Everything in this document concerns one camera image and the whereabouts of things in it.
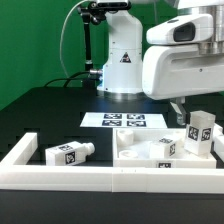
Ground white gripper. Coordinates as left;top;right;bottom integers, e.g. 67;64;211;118
142;44;224;126

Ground white square tabletop part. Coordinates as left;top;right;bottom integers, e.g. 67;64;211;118
112;128;216;169

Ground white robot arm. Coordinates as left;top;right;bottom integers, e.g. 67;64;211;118
96;0;224;124

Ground white u-shaped fence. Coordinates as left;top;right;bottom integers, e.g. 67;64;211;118
0;133;224;194

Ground white marker sheet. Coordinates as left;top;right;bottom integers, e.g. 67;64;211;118
80;112;167;128

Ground black cables on table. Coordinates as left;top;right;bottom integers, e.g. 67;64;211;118
43;71;91;89

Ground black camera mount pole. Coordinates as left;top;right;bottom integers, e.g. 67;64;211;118
78;2;106;88

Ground white cable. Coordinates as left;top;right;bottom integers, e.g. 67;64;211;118
59;0;91;79

